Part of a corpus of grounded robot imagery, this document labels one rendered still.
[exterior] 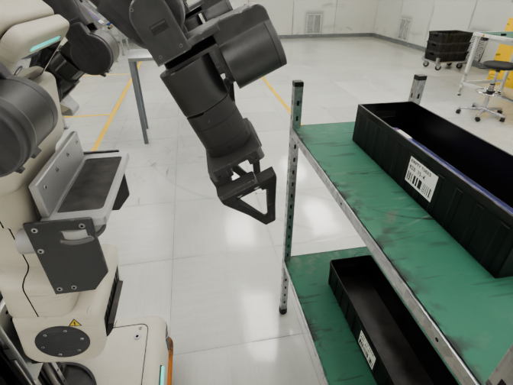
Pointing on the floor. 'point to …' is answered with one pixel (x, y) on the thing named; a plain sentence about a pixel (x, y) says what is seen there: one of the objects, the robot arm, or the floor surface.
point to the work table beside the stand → (139, 85)
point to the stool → (490, 90)
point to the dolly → (446, 48)
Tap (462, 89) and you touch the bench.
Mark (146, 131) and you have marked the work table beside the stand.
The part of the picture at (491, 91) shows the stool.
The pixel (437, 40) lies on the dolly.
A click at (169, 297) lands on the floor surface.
